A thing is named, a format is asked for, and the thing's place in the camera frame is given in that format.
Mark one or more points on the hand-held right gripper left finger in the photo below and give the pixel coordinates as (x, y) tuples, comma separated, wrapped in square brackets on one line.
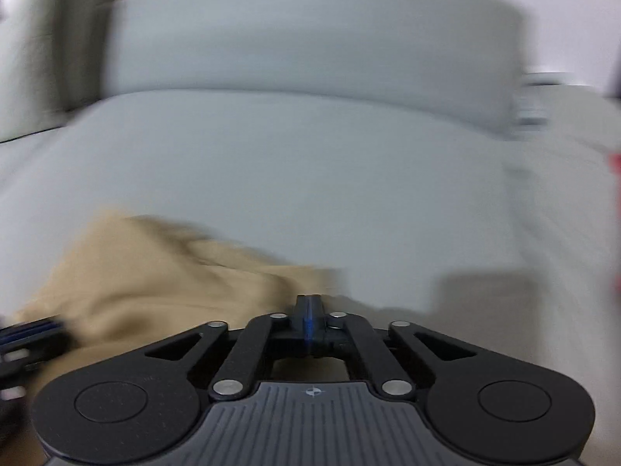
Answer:
[(302, 323)]

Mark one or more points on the grey sofa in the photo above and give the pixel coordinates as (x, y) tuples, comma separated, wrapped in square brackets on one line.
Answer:
[(315, 179)]

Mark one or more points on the dark grey cushion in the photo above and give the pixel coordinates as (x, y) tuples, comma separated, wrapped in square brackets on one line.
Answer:
[(92, 34)]

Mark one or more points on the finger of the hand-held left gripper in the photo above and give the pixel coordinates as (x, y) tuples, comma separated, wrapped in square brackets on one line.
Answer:
[(34, 359), (34, 332)]

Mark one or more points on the red cloth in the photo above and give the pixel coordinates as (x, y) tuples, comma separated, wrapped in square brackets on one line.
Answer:
[(616, 194)]

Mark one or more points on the khaki pants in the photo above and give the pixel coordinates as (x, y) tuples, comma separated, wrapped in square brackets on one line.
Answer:
[(160, 272)]

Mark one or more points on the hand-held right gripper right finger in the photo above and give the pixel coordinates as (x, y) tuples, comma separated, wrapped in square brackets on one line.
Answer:
[(315, 323)]

